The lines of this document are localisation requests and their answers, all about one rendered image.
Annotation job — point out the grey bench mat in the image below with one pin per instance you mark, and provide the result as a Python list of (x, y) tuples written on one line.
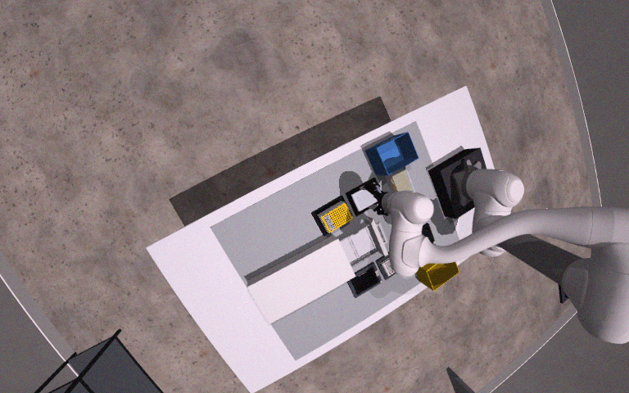
[(281, 226)]

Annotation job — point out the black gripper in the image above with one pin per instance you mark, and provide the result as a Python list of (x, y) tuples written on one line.
[(378, 194)]

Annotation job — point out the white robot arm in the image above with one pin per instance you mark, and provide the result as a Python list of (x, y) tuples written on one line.
[(598, 286)]

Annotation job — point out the blue bin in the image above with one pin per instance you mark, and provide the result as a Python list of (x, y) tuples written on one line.
[(393, 156)]

